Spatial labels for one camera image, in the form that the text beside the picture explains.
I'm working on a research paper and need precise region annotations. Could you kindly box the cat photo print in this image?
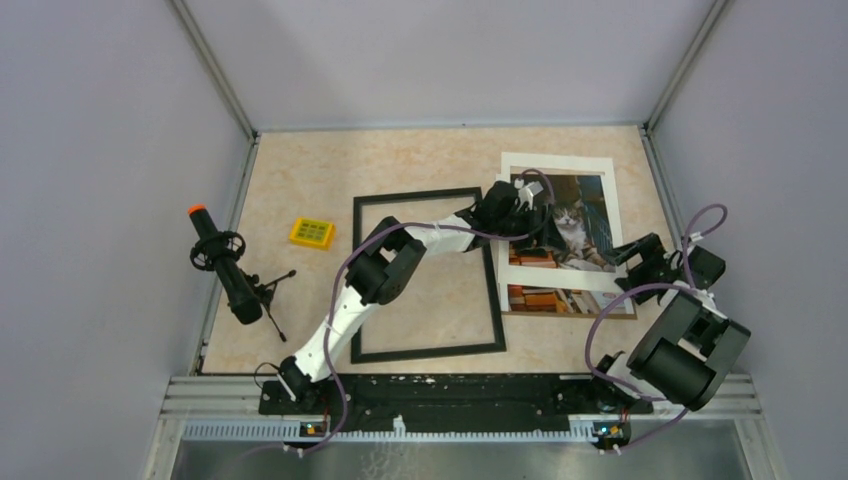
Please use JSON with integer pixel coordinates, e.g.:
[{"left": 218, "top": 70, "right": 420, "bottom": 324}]
[{"left": 507, "top": 171, "right": 616, "bottom": 273}]

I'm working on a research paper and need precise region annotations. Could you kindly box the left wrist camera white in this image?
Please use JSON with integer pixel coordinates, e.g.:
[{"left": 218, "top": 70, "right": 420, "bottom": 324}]
[{"left": 513, "top": 178, "right": 544, "bottom": 210}]

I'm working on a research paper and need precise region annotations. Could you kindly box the yellow small tray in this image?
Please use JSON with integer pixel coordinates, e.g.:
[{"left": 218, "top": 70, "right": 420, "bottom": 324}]
[{"left": 289, "top": 217, "right": 336, "bottom": 251}]

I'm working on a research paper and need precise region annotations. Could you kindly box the black picture frame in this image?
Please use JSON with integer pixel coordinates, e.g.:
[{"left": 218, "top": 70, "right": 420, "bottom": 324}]
[{"left": 350, "top": 187, "right": 507, "bottom": 364}]

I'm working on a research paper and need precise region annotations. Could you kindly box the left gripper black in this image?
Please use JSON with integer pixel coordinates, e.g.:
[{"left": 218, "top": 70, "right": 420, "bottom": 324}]
[{"left": 491, "top": 204, "right": 568, "bottom": 261}]

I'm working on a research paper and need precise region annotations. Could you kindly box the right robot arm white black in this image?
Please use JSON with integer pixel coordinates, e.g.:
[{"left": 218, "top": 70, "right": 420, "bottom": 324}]
[{"left": 584, "top": 234, "right": 752, "bottom": 412}]

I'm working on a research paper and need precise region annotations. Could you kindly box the brown frame backing board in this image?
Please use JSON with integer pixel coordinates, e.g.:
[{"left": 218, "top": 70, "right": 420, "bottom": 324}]
[{"left": 502, "top": 284, "right": 619, "bottom": 318}]

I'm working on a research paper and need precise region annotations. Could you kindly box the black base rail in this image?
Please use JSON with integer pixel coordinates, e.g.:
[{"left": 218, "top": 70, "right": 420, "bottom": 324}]
[{"left": 258, "top": 374, "right": 654, "bottom": 434}]

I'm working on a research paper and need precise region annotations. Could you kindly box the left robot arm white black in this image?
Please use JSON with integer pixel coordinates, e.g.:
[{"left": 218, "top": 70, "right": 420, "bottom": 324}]
[{"left": 276, "top": 174, "right": 555, "bottom": 414}]

